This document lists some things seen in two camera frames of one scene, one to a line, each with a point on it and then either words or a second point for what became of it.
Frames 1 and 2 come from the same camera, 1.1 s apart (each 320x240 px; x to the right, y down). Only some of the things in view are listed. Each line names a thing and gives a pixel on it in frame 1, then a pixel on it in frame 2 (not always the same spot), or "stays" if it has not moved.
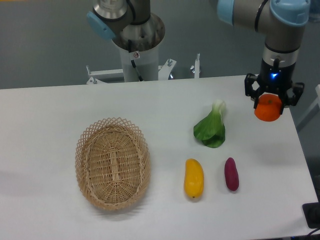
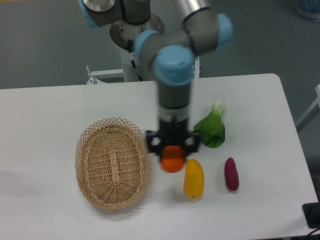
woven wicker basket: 113,163 stays
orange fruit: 268,107 to 172,158
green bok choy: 211,130 stays
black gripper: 276,79 to 173,133
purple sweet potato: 231,174 stays
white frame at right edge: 312,111 stays
